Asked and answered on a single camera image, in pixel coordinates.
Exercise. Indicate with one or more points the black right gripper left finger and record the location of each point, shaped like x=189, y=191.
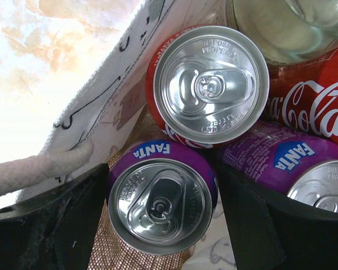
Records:
x=56, y=229

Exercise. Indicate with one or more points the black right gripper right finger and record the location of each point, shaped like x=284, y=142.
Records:
x=271, y=231

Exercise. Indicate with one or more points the purple fanta can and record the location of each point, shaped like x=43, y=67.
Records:
x=293, y=163
x=162, y=196

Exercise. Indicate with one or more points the clear glass beverage bottle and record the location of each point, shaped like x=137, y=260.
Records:
x=286, y=32

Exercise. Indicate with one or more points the red Coca-Cola can rear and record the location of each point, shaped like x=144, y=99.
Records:
x=304, y=96

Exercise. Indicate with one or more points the red Coca-Cola can upright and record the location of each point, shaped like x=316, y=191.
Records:
x=206, y=85

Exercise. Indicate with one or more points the white rope bag handle left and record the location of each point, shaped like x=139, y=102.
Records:
x=23, y=173

